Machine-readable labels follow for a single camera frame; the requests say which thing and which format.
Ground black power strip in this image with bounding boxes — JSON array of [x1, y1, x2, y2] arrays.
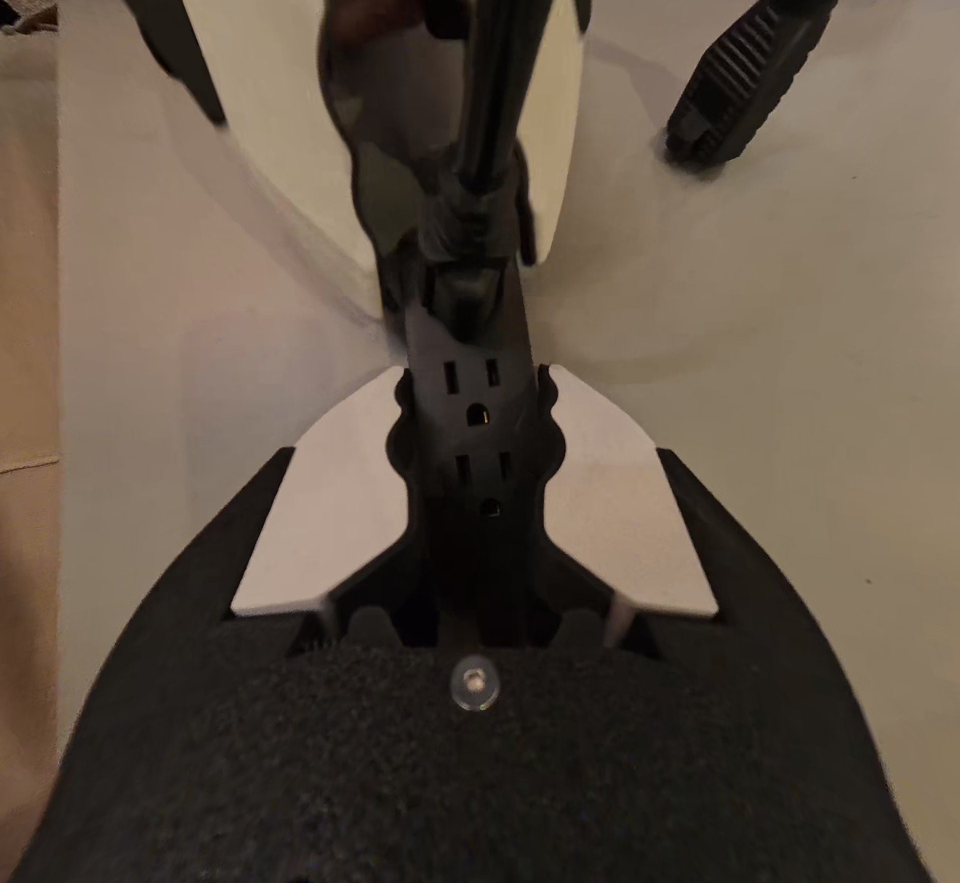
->
[[401, 298, 541, 644]]

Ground person's beige pants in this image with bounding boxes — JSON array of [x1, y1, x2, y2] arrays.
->
[[0, 35, 61, 854]]

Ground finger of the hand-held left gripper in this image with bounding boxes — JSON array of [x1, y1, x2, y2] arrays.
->
[[153, 0, 421, 325], [420, 0, 588, 268]]

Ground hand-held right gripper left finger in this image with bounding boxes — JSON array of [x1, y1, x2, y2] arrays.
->
[[228, 365, 436, 648]]

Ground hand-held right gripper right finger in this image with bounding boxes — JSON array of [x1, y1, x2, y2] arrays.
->
[[531, 364, 721, 648]]

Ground black extension cord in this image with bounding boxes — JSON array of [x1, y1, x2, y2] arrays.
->
[[416, 0, 894, 344]]

